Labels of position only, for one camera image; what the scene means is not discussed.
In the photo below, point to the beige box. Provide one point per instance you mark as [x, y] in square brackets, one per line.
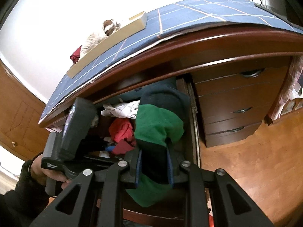
[113, 40]

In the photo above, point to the dark red underwear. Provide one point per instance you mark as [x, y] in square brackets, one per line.
[75, 55]

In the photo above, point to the wooden drawer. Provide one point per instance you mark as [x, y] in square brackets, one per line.
[232, 134]
[190, 134]
[236, 78]
[236, 104]

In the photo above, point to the person's left forearm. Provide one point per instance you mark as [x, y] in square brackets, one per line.
[21, 198]

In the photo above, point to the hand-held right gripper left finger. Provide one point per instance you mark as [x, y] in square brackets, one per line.
[138, 170]

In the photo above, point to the blue checked tablecloth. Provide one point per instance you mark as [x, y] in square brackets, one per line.
[189, 16]

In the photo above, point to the white cloth underwear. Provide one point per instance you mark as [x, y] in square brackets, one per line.
[123, 108]

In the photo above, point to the dark wooden dresser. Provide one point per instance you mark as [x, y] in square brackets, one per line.
[213, 49]

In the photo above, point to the dark flat device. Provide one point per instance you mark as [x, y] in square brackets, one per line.
[272, 10]

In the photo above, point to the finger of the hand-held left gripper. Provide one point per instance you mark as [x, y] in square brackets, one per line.
[94, 144]
[101, 160]

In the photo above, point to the person's left hand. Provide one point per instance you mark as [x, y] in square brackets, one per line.
[40, 170]

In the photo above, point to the closed wooden drawer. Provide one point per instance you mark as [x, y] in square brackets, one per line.
[232, 134]
[236, 78]
[236, 104]

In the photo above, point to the green and navy underwear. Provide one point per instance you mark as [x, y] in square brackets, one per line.
[156, 125]

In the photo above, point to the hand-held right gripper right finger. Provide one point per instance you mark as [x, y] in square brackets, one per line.
[171, 170]

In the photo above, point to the dark red folded cloth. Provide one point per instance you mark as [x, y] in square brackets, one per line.
[123, 147]

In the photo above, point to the pink quilted cloth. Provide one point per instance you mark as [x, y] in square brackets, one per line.
[287, 87]

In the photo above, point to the orange wooden door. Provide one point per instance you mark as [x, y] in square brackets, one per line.
[21, 113]

